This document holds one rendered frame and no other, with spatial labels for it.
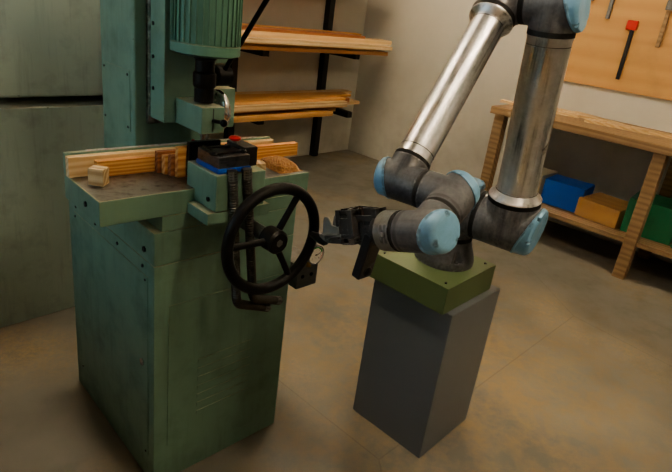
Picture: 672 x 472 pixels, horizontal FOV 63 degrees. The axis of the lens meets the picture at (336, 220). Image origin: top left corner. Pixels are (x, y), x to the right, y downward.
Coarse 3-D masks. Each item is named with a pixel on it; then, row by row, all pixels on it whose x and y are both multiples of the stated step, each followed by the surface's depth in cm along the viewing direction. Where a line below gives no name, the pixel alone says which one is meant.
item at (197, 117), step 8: (176, 104) 149; (184, 104) 146; (192, 104) 143; (200, 104) 143; (208, 104) 145; (216, 104) 146; (176, 112) 150; (184, 112) 146; (192, 112) 143; (200, 112) 140; (208, 112) 141; (216, 112) 143; (176, 120) 150; (184, 120) 147; (192, 120) 144; (200, 120) 141; (208, 120) 142; (192, 128) 145; (200, 128) 142; (208, 128) 143; (216, 128) 145
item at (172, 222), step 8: (264, 200) 150; (272, 200) 152; (280, 200) 154; (288, 200) 156; (272, 208) 153; (280, 208) 155; (168, 216) 131; (176, 216) 132; (184, 216) 134; (192, 216) 135; (152, 224) 134; (160, 224) 131; (168, 224) 131; (176, 224) 133; (184, 224) 134; (192, 224) 136; (200, 224) 138
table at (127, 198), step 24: (72, 192) 129; (96, 192) 123; (120, 192) 124; (144, 192) 126; (168, 192) 128; (192, 192) 133; (96, 216) 120; (120, 216) 122; (144, 216) 126; (216, 216) 128
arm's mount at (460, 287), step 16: (384, 256) 173; (400, 256) 174; (384, 272) 173; (400, 272) 169; (416, 272) 165; (432, 272) 167; (448, 272) 168; (464, 272) 169; (480, 272) 171; (400, 288) 170; (416, 288) 166; (432, 288) 162; (448, 288) 158; (464, 288) 166; (480, 288) 175; (432, 304) 163; (448, 304) 161
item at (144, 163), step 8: (264, 144) 165; (272, 144) 166; (280, 144) 167; (288, 144) 169; (296, 144) 171; (264, 152) 164; (272, 152) 166; (280, 152) 168; (288, 152) 170; (296, 152) 173; (96, 160) 131; (104, 160) 132; (112, 160) 132; (120, 160) 134; (128, 160) 135; (136, 160) 137; (144, 160) 138; (152, 160) 140; (112, 168) 133; (120, 168) 135; (128, 168) 136; (136, 168) 137; (144, 168) 139; (152, 168) 140
